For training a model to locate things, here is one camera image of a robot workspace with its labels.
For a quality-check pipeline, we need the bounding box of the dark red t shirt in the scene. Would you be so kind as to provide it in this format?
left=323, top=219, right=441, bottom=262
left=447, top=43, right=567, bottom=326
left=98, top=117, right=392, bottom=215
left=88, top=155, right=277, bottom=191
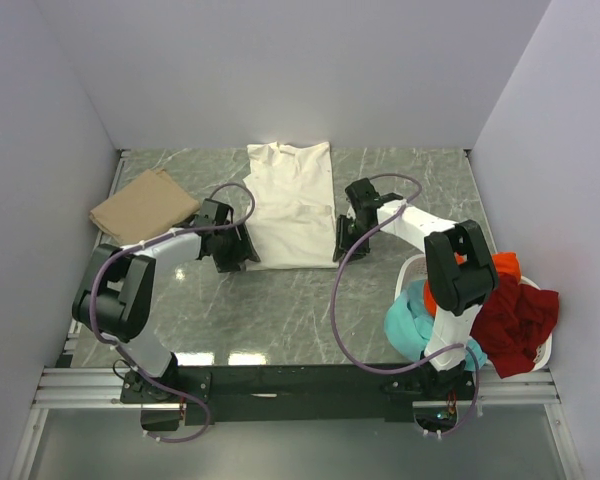
left=471, top=275, right=560, bottom=378

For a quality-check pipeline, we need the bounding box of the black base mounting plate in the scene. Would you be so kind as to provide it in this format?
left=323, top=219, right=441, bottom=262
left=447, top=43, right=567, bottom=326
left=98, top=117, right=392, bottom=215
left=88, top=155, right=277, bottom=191
left=120, top=364, right=475, bottom=431

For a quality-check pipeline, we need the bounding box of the teal t shirt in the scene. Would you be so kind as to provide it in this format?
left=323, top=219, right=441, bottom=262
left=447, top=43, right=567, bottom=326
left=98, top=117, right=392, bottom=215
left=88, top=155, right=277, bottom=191
left=383, top=279, right=487, bottom=371

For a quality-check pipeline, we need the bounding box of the aluminium frame rail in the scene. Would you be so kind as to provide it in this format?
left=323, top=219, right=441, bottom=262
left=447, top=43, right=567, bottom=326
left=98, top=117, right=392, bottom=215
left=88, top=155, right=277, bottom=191
left=9, top=149, right=586, bottom=480

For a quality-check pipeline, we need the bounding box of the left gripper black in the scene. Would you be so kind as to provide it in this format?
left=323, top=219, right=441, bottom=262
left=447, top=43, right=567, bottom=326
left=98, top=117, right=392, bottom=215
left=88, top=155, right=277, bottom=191
left=213, top=221, right=259, bottom=273

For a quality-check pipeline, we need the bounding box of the cream white t shirt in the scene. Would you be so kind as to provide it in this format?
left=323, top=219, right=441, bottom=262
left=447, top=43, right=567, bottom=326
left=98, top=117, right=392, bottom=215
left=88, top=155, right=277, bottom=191
left=244, top=142, right=336, bottom=271

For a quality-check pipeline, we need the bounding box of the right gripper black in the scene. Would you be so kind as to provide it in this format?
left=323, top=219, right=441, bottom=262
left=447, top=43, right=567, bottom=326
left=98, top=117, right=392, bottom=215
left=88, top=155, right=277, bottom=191
left=332, top=214, right=377, bottom=264

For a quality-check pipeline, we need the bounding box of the white perforated laundry basket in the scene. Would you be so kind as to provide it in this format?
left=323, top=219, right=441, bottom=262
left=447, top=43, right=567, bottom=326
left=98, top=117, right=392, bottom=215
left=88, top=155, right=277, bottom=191
left=384, top=252, right=559, bottom=378

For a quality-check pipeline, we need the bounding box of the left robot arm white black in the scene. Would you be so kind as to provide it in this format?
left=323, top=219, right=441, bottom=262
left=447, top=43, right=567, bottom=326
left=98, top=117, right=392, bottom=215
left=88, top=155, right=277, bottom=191
left=71, top=198, right=260, bottom=402

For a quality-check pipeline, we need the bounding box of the folded tan t shirt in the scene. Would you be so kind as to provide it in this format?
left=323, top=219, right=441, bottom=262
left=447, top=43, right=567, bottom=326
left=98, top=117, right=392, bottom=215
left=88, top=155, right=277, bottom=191
left=89, top=169, right=201, bottom=245

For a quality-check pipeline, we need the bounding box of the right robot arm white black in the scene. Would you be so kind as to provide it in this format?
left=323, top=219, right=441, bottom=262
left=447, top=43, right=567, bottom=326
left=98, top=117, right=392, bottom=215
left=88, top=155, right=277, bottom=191
left=329, top=178, right=499, bottom=399

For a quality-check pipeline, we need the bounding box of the orange t shirt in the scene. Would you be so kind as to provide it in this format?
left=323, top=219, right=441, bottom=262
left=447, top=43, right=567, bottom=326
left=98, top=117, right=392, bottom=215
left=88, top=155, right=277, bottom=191
left=423, top=252, right=522, bottom=317

